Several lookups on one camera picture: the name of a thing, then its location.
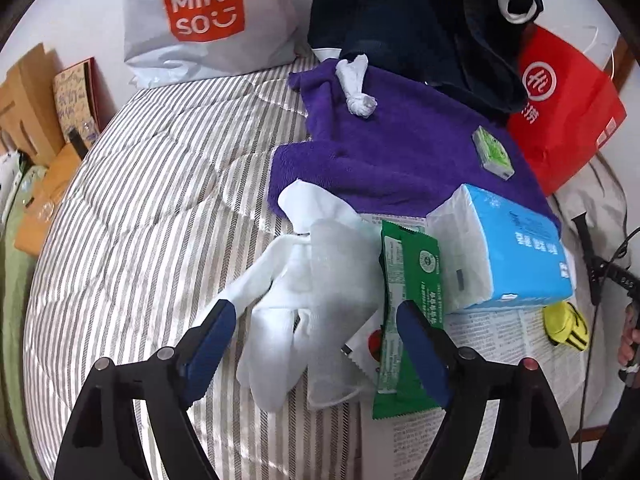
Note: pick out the white sock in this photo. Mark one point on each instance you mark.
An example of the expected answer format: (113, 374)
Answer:
(275, 340)
(305, 200)

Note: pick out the purple towel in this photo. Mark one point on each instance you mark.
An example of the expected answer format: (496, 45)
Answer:
(400, 150)

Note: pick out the person's right hand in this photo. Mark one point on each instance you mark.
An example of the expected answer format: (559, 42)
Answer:
(629, 355)

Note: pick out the blue tissue pack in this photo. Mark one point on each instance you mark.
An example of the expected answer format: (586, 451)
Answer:
(525, 250)

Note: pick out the small black device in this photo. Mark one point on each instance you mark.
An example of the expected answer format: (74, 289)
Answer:
(76, 140)

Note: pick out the red shopping bag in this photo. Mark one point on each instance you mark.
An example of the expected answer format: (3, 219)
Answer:
(565, 130)

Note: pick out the yellow black pouch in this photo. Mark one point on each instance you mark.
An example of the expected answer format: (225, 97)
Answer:
(567, 327)

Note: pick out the clear plastic bag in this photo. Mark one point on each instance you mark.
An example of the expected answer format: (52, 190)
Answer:
(340, 265)

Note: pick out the wooden headboard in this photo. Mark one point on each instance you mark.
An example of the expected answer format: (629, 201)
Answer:
(27, 105)

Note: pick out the white knotted cloth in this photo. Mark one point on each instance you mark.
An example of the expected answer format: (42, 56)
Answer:
(356, 95)

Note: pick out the newspaper sheet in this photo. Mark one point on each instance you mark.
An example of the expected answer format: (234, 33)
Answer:
(500, 360)

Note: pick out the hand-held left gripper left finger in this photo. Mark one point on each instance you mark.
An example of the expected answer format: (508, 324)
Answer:
(211, 350)

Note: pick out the person's right forearm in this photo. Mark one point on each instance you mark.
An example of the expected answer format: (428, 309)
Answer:
(615, 435)

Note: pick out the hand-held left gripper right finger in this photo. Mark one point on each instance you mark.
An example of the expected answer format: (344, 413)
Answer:
(420, 350)

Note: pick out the white dotted pillow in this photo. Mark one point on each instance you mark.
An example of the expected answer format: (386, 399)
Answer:
(10, 180)

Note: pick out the navy tote bag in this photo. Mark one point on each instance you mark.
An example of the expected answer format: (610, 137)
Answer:
(400, 10)

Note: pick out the flat brown cardboard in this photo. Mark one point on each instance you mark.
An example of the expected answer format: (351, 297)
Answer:
(50, 200)

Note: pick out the small white packet red print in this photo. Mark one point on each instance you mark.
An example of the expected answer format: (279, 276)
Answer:
(367, 347)

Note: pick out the light green blanket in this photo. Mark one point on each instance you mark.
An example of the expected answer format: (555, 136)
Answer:
(15, 310)

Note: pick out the green wet wipes packet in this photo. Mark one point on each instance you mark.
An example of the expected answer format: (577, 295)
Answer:
(406, 270)

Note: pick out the striped bed quilt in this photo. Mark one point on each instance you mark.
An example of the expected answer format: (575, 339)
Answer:
(150, 210)

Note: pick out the small green tissue pack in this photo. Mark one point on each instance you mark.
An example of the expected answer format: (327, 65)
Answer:
(492, 152)

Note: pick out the red-edged picture book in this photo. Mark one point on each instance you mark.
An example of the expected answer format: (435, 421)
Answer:
(75, 95)

